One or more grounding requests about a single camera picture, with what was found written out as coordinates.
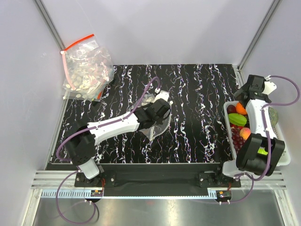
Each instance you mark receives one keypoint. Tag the black marble pattern mat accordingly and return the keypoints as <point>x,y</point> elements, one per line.
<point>197,131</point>

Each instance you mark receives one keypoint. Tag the peach fruit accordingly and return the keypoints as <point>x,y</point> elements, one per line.
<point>245,133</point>

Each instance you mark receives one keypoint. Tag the stack of zip bags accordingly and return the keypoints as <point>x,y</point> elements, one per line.
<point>88,69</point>

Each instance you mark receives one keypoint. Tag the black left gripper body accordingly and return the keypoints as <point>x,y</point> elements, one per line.
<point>159,120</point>

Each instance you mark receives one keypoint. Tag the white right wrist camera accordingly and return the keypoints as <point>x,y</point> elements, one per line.
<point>269,86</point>

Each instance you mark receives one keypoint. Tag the purple grape bunch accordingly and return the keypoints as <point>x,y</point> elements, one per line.
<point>237,138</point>

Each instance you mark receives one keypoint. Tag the dark plum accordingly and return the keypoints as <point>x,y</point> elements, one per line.
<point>231,109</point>

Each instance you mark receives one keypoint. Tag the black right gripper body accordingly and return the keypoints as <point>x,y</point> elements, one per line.
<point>244,88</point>

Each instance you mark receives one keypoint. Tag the clear spotted zip bag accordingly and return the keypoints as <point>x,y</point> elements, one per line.
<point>150,132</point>

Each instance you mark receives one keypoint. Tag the green starfruit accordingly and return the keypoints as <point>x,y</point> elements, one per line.
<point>237,119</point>

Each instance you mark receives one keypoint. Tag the green netted melon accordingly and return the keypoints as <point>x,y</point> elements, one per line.
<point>273,116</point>

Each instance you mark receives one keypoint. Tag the green apple front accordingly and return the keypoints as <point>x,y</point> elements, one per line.
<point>262,151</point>

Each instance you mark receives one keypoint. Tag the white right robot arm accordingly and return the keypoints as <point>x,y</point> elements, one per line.
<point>262,135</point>

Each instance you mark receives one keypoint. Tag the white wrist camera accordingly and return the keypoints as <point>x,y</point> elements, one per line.
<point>162,95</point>
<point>269,86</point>

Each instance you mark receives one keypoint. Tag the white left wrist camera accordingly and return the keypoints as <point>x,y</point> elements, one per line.
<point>162,95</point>

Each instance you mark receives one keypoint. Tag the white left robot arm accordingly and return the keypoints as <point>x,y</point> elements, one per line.
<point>80,146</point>

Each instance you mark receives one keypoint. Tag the orange fruit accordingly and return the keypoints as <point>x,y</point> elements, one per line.
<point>240,109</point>

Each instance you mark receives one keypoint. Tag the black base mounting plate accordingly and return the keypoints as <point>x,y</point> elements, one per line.
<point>204,175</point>

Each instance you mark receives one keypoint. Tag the white plastic fruit basket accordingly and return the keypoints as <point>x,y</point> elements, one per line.
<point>285,157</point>

